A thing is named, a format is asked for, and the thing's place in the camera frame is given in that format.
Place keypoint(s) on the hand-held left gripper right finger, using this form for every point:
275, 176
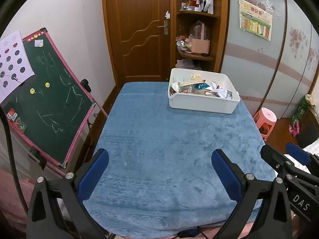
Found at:
226, 176

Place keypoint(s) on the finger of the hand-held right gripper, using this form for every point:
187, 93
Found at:
279, 163
297, 153

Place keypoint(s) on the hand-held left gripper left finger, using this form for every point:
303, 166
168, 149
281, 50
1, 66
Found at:
92, 176

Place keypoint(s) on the white plastic bin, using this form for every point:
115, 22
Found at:
199, 104

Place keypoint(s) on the silver red wrapper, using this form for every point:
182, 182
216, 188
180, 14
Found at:
223, 92

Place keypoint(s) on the large white grey packet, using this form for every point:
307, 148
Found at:
175, 86

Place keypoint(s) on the checked bedding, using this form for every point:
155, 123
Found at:
314, 148

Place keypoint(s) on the pink toy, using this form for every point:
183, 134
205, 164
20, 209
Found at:
294, 130

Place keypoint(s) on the dark wooden cabinet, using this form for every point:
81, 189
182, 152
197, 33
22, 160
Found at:
310, 129

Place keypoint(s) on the green bag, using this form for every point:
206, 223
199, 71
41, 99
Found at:
302, 110

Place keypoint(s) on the pink plastic stool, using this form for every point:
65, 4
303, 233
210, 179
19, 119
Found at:
265, 117

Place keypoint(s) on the blue blanket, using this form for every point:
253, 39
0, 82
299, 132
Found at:
162, 142

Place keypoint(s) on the pink patterned bedding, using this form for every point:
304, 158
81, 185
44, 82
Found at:
17, 181

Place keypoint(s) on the pink framed chalkboard easel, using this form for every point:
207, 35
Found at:
49, 92

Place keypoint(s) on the floral sliding wardrobe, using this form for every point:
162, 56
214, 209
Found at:
249, 67

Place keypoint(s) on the folded pink cloth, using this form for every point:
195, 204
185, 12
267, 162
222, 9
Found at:
188, 64

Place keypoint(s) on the pink basket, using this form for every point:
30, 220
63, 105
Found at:
199, 46

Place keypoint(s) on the white dotted paper sheet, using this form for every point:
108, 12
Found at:
15, 62

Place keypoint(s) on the pile of foil wrappers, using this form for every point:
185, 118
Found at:
183, 43

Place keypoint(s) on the wooden corner shelf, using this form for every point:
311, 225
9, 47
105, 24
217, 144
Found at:
221, 29

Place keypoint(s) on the brown wooden door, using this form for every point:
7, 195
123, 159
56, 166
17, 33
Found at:
134, 17

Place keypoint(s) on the white door latch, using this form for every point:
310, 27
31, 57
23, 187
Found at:
167, 15

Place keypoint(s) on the group of bottles and jars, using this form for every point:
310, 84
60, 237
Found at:
199, 5

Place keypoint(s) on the wall poster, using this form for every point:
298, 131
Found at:
255, 20

